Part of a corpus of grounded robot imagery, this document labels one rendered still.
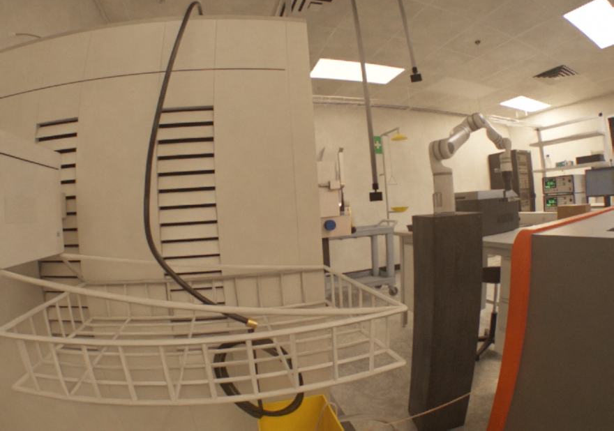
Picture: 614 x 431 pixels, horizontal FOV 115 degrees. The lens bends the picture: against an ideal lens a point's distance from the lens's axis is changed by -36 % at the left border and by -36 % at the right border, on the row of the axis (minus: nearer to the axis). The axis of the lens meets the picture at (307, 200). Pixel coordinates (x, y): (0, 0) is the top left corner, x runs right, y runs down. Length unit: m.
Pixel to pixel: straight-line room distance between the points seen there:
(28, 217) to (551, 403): 0.56
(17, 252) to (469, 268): 1.34
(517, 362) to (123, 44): 0.63
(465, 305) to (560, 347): 1.03
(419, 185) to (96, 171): 5.25
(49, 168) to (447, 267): 1.25
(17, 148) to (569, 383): 0.57
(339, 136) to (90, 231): 4.57
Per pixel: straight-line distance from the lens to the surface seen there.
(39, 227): 0.32
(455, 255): 1.29
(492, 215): 2.14
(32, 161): 0.32
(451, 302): 1.34
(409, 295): 2.74
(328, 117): 4.84
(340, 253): 4.72
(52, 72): 0.48
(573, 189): 3.70
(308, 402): 0.42
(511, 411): 0.45
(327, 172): 0.53
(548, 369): 0.39
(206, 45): 0.42
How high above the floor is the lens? 1.18
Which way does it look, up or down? 1 degrees up
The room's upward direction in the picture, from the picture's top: 4 degrees counter-clockwise
